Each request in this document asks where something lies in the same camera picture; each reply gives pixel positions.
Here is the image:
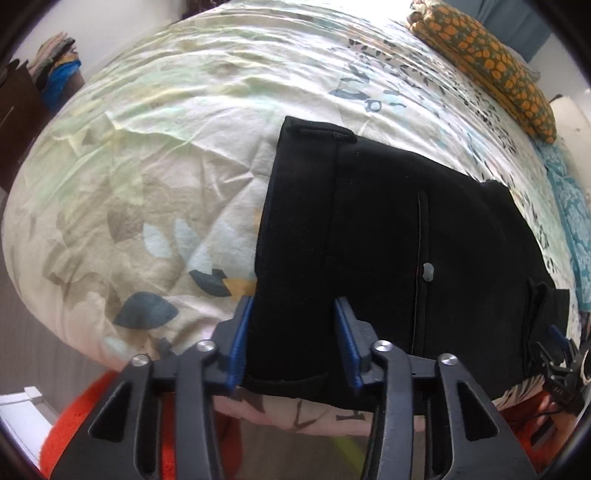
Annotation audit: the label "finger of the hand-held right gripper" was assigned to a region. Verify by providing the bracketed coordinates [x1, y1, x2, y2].
[531, 342, 553, 376]
[549, 325, 581, 371]

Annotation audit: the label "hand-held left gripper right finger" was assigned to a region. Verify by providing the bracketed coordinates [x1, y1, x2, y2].
[335, 296, 539, 480]

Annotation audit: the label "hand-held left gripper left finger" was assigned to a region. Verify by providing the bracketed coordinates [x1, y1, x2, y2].
[50, 295, 254, 480]

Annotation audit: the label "black pants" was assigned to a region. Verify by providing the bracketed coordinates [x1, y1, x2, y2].
[242, 115, 571, 403]

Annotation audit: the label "large teal patterned pillow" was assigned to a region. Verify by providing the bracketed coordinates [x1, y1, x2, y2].
[551, 174, 591, 315]

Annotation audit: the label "small teal patterned pillow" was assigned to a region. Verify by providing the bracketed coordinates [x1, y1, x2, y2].
[531, 137, 574, 175]

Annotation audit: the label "orange shaggy rug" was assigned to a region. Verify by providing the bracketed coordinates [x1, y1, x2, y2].
[39, 371, 578, 480]

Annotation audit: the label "cream padded headboard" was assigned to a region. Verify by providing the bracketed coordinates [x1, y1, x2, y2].
[549, 95, 591, 145]

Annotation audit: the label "bed with leaf-print sheet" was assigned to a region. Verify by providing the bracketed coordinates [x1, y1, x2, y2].
[0, 0, 583, 437]

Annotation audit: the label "white low furniture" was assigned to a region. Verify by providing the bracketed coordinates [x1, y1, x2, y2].
[0, 387, 59, 463]

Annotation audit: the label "orange floral folded quilt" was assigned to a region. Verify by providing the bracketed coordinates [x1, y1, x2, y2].
[406, 0, 558, 145]

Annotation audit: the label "wide blue curtain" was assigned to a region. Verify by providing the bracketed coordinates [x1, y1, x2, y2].
[475, 0, 553, 64]

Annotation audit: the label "dark wooden cabinet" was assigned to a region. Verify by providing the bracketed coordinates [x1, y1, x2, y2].
[0, 60, 48, 193]

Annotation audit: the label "pile of folded clothes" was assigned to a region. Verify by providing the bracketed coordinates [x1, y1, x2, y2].
[25, 31, 86, 112]

